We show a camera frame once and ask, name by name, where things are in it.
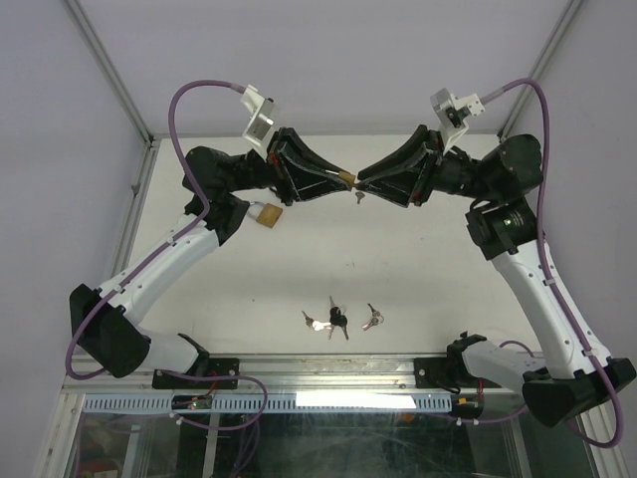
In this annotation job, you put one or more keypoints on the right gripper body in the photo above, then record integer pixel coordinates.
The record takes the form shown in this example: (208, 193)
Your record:
(433, 157)

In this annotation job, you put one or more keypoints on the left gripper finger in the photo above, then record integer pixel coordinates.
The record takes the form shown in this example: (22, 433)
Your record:
(312, 184)
(293, 149)

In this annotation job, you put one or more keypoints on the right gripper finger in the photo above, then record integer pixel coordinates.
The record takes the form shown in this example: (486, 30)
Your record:
(401, 189)
(399, 156)

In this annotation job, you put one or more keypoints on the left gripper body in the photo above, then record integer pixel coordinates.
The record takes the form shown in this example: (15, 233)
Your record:
(279, 177)

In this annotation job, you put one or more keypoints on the medium brass padlock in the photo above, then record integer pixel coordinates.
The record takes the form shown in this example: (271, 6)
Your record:
(265, 214)

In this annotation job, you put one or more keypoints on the small brass padlock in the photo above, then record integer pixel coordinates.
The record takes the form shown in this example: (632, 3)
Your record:
(344, 176)

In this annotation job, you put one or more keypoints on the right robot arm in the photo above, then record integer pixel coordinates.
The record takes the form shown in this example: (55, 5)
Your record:
(575, 371)

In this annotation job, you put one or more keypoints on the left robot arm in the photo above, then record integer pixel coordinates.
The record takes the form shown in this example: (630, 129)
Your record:
(106, 320)

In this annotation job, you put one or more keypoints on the right silver key set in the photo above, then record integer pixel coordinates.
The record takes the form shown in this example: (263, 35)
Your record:
(376, 318)

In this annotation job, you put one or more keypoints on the silver key set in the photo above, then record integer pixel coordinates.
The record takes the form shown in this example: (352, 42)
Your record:
(315, 325)
(376, 318)

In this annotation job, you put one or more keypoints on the black headed key set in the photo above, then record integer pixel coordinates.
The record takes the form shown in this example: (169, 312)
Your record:
(337, 318)

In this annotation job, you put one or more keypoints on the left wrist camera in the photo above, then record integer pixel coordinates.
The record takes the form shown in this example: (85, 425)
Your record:
(260, 128)

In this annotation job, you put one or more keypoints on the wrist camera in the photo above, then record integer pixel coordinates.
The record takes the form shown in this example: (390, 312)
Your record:
(260, 128)
(453, 114)

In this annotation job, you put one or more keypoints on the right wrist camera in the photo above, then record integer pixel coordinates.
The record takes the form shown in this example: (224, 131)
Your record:
(453, 114)

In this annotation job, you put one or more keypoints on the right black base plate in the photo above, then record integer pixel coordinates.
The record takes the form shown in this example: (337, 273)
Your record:
(442, 372)

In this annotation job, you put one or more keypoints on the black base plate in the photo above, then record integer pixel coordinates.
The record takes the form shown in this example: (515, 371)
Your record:
(442, 372)
(214, 367)

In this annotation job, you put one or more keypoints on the aluminium mounting rail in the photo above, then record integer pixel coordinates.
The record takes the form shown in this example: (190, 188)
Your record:
(286, 373)

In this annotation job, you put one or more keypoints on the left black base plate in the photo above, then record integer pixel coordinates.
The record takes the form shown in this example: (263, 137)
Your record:
(214, 367)

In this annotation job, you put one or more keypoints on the white slotted cable duct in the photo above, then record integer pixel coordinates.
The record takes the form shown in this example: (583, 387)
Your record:
(297, 402)

